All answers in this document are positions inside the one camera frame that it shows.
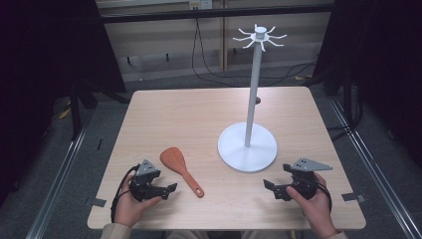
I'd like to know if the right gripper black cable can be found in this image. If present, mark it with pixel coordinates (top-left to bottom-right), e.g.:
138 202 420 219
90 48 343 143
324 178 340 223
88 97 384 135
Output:
315 181 333 213

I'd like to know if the black horizontal bar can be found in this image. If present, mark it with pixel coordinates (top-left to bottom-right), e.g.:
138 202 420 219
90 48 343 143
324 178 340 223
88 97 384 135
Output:
99 3 335 25

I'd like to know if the white hook stand rack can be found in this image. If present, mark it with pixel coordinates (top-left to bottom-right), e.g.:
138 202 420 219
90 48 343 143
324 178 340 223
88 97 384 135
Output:
217 23 289 174

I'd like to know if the metal floor rail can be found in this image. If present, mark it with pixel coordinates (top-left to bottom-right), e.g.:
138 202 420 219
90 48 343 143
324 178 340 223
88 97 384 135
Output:
326 95 422 239
25 127 90 239

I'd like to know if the grey tape piece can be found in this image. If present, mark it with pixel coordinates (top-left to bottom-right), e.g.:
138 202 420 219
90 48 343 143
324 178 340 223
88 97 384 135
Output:
85 196 107 208
340 191 367 204

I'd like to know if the dark curtain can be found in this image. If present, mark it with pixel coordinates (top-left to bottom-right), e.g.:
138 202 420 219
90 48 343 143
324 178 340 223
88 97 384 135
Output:
0 0 127 207
312 0 422 168

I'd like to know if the white wall socket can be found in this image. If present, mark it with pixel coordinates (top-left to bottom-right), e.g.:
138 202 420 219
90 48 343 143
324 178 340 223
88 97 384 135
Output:
188 0 214 11

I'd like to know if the person's left hand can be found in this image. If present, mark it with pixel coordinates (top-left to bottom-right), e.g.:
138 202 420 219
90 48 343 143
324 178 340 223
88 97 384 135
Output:
113 180 163 229

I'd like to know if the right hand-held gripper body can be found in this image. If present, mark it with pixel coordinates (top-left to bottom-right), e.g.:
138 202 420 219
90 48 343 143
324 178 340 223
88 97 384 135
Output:
282 157 333 201

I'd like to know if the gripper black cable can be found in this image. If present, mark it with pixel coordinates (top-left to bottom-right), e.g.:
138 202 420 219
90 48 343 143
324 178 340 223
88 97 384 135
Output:
315 181 333 213
109 163 141 224

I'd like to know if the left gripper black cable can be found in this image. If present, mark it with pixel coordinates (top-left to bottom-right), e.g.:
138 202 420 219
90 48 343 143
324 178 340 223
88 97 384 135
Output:
109 163 141 224

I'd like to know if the black floor cable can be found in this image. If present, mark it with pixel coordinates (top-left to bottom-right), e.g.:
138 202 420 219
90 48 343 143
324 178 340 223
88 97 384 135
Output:
263 60 317 88

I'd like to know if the black metal stand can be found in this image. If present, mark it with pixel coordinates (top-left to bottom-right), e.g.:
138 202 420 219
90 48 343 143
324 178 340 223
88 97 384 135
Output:
68 79 99 142
326 64 364 142

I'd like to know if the black hanging cable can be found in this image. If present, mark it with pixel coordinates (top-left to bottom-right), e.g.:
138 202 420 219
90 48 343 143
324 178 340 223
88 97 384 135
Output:
190 17 235 88

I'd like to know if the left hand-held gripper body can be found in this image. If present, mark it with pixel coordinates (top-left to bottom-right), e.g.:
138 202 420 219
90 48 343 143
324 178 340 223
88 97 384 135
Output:
128 158 167 203

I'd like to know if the person's right hand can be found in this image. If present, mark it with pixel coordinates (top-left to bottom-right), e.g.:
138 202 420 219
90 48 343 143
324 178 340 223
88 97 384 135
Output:
286 172 336 235

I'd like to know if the orange rice spatula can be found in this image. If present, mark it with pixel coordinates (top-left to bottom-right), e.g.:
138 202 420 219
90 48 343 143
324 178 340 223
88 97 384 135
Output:
159 146 205 199

